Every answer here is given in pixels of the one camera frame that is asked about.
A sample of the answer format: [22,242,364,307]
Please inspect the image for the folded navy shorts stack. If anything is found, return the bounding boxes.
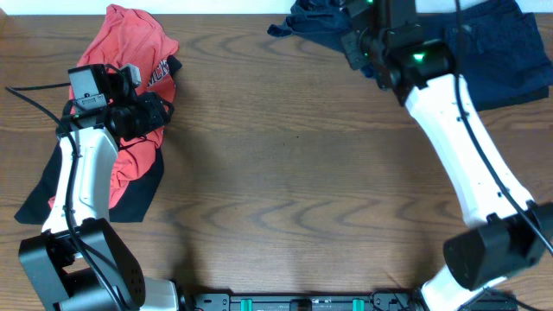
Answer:
[420,0,552,111]

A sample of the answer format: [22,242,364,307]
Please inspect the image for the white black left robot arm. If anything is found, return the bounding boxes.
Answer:
[18,92,180,310]

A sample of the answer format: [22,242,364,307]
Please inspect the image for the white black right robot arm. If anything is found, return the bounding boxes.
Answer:
[340,24,552,310]

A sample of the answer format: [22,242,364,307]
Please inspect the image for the navy blue shorts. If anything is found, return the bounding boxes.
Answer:
[267,0,372,60]

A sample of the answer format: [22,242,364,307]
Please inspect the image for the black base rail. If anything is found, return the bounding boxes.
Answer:
[181,291,518,311]

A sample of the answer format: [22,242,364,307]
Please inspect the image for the black garment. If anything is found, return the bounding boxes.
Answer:
[15,55,181,225]

